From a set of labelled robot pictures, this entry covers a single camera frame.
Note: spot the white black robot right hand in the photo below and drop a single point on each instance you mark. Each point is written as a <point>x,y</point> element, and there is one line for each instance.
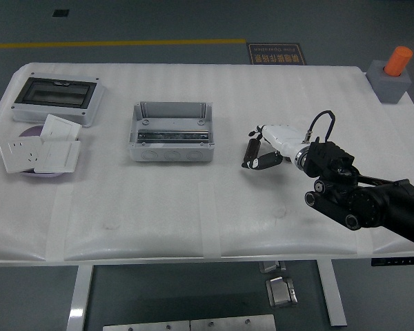
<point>283,138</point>

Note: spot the dark brown cylindrical battery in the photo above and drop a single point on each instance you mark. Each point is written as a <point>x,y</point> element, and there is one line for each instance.
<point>252,149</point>

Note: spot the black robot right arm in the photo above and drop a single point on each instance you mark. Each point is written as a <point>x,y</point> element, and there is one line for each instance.
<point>365,203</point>

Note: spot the open grey junction box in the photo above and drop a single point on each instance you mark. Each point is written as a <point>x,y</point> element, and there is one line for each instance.
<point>170,151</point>

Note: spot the grey box with dark window lid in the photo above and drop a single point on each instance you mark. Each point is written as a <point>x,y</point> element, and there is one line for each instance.
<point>55,93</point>

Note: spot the black floor sign orange text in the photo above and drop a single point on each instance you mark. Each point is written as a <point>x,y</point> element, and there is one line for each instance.
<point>276,54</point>

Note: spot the grey block holder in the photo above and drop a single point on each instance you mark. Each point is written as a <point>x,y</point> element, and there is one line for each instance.
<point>390,88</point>

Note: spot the white tape strip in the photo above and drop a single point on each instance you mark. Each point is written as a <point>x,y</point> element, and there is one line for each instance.
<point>365,246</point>
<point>57,227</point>

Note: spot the orange cylinder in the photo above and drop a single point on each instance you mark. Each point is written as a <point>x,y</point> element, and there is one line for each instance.
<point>397,61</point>

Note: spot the white foam table mat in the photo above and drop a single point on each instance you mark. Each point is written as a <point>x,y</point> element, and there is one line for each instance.
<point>158,207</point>

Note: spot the metal hinge block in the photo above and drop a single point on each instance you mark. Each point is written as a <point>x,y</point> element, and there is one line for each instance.
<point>281,293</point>

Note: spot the white table leg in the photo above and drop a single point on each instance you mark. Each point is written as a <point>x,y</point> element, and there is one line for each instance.
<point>333,296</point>
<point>79,300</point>

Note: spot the black table control panel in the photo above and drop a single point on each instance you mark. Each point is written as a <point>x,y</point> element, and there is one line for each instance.
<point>396,261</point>

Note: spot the grey metal plate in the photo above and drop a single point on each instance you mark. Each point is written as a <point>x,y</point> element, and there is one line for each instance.
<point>145,326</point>
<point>233,323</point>

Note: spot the purple round plate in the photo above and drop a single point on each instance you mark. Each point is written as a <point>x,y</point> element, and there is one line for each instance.
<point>31,131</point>

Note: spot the white socket panel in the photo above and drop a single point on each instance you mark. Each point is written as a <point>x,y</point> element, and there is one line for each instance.
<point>19,155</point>

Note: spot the metal mounting rail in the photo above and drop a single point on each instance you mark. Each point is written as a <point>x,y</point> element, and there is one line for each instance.
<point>172,135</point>

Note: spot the small metal bracket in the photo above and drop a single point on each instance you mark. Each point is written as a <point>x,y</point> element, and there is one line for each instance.
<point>270,267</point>

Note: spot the white switch panel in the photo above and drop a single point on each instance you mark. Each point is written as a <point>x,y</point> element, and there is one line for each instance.
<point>60,128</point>
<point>58,157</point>

